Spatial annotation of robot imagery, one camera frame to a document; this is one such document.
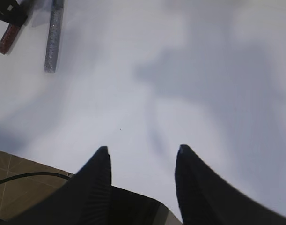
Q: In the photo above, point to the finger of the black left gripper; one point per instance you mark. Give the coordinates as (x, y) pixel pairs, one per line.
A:
(15, 13)

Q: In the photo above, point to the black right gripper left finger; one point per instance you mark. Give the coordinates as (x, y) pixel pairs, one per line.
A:
(83, 200)

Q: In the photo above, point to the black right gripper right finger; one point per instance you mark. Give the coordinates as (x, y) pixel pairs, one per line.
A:
(204, 198)

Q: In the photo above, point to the red glitter pen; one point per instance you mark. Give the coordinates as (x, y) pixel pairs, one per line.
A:
(8, 38)

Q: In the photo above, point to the silver glitter pen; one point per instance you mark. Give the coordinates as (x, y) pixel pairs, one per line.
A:
(53, 40)

